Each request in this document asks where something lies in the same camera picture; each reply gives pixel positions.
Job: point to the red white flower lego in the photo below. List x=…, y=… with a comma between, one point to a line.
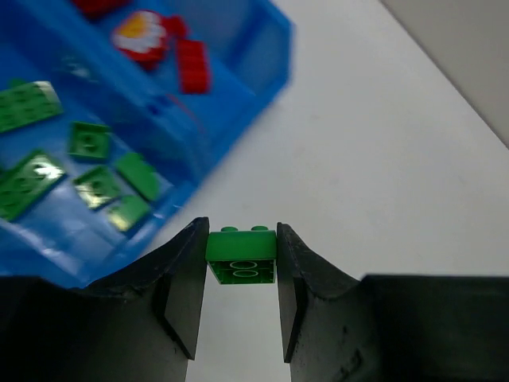
x=145, y=36

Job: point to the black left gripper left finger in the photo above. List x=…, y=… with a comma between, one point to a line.
x=140, y=323

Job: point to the green curved lego piece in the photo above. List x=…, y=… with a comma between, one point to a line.
x=139, y=174

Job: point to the green square lego brick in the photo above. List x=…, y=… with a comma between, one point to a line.
x=89, y=141

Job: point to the long green lego plate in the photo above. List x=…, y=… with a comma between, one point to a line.
x=28, y=103

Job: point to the blue plastic divided bin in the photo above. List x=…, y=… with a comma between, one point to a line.
x=182, y=136

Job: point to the red square lego brick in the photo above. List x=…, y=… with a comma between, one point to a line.
x=193, y=67

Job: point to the green lego plate piece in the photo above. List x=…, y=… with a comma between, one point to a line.
x=27, y=182

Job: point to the tiny green lego strip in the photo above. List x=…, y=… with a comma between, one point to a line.
x=127, y=212

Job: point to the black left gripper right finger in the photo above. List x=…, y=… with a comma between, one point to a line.
x=387, y=327

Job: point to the small green lego brick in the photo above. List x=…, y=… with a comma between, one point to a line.
x=242, y=257

